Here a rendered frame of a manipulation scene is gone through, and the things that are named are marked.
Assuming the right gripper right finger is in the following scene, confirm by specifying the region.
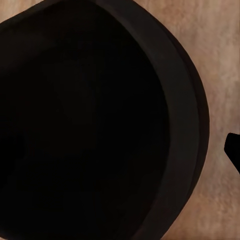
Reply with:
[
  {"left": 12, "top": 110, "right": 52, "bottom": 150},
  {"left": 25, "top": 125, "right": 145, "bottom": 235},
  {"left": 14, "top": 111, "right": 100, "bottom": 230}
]
[{"left": 224, "top": 133, "right": 240, "bottom": 173}]

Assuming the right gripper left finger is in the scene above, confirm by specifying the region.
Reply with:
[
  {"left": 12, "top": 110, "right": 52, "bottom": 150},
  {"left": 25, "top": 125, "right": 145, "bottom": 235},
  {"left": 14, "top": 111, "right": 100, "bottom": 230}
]
[{"left": 0, "top": 133, "right": 26, "bottom": 193}]

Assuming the cauldron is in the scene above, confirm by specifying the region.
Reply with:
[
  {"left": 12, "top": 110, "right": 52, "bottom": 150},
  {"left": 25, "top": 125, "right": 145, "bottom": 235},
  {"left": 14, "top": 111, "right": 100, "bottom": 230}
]
[{"left": 0, "top": 0, "right": 210, "bottom": 240}]

